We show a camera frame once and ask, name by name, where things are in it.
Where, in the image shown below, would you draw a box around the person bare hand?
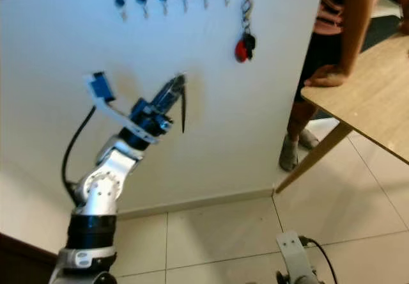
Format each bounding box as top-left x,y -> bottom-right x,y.
304,63 -> 350,88

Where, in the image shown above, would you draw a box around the white partition panel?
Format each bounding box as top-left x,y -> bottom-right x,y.
0,0 -> 327,259

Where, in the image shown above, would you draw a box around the key bunch with red fob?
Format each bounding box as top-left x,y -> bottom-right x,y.
235,0 -> 257,63

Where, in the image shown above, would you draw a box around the beige baseboard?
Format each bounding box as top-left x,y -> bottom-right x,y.
118,189 -> 275,219

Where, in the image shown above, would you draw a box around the person bare leg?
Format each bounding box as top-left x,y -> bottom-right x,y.
284,99 -> 317,144

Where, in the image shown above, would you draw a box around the slanted wooden table leg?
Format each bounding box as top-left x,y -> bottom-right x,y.
274,123 -> 353,195

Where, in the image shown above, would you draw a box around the black shorts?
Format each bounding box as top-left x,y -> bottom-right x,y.
294,31 -> 346,102

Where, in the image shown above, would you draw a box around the light wooden table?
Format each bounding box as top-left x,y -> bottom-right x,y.
300,33 -> 409,166

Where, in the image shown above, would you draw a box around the dark brown furniture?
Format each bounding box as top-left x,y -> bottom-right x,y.
0,233 -> 68,284

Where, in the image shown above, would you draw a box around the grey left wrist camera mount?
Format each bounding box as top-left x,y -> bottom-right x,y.
83,72 -> 157,145

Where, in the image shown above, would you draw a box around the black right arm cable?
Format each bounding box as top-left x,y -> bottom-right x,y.
299,236 -> 339,284

